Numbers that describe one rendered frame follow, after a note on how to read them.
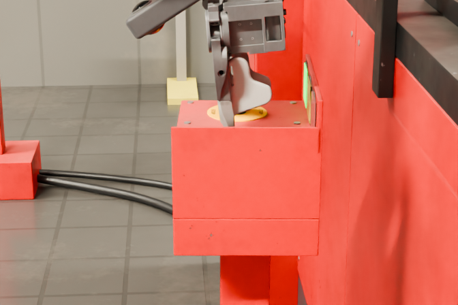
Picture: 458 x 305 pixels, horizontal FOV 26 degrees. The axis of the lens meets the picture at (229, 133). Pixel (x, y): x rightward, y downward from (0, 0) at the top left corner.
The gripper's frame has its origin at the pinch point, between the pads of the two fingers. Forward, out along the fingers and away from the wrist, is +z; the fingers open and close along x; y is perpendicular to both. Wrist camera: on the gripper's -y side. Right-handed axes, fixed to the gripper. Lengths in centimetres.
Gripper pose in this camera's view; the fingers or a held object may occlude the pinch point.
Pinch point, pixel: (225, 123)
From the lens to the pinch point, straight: 109.7
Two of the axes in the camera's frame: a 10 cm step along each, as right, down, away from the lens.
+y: 10.0, -0.8, -0.3
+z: 0.9, 9.4, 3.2
